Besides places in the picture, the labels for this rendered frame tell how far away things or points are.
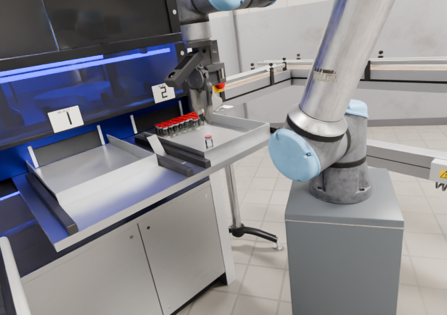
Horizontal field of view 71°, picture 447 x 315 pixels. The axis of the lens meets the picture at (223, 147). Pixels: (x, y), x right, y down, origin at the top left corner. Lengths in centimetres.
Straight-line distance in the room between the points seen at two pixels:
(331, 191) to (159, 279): 87
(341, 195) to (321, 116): 25
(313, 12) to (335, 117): 291
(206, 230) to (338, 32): 110
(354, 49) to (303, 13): 295
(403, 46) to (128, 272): 308
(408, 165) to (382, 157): 12
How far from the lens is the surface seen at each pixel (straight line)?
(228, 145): 87
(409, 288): 176
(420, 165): 170
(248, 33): 358
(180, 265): 144
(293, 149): 61
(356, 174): 78
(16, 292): 75
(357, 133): 74
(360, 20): 53
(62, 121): 104
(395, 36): 353
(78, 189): 81
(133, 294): 138
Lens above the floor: 121
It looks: 21 degrees down
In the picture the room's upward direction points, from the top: 8 degrees counter-clockwise
